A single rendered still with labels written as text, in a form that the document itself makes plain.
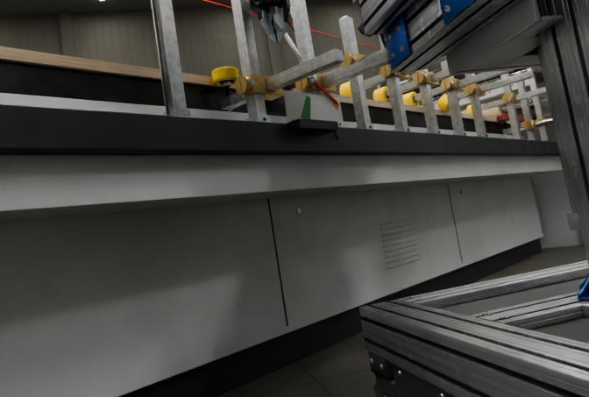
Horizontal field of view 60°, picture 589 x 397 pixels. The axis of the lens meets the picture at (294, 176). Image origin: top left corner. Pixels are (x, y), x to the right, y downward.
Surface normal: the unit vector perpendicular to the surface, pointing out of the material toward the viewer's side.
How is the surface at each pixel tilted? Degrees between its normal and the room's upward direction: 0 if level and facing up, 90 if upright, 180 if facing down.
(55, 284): 90
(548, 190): 90
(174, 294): 90
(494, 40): 90
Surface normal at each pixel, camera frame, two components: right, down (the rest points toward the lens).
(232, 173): 0.73, -0.18
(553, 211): -0.67, 0.03
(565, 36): -0.96, 0.13
